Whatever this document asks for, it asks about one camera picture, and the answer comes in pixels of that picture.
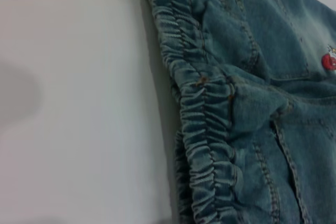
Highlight blue denim shorts with print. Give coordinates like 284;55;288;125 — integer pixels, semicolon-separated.
138;0;336;224

